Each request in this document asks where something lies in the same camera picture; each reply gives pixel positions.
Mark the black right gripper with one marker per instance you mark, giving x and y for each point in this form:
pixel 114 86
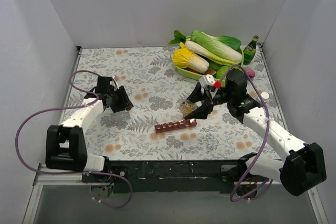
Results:
pixel 210 99

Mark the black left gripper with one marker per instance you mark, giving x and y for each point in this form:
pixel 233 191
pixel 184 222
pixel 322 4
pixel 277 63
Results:
pixel 117 100

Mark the clear bottle of yellow pills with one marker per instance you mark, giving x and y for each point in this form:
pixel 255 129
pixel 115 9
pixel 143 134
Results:
pixel 186 107

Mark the dark red weekly pill organizer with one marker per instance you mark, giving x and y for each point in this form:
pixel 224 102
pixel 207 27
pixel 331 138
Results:
pixel 176 125

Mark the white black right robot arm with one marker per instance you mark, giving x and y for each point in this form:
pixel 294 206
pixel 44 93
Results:
pixel 301 165

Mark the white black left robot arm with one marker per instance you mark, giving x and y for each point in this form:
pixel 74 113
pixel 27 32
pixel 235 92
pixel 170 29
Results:
pixel 65 143

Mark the round green cabbage toy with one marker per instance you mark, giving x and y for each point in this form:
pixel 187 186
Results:
pixel 221 71

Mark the floral patterned table mat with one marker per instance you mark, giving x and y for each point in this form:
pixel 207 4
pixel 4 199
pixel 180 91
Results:
pixel 156 90

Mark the yellow napa cabbage toy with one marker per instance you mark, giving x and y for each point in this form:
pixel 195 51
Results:
pixel 185 58

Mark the purple onion toy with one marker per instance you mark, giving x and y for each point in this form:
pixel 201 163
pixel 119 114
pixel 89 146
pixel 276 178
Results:
pixel 250 72

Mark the green napa cabbage toy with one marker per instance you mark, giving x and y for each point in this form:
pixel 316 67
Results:
pixel 215 47

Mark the small white pill bottle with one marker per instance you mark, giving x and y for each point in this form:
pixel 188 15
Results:
pixel 265 96

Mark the dark green leafy vegetable toy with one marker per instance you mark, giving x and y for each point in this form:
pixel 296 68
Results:
pixel 232 42

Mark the green glass bottle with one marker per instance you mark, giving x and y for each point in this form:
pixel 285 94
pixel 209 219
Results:
pixel 250 50

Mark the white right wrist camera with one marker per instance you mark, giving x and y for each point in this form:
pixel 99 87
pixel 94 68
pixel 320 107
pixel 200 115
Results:
pixel 209 83

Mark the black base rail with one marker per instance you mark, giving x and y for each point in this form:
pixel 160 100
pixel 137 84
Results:
pixel 170 176

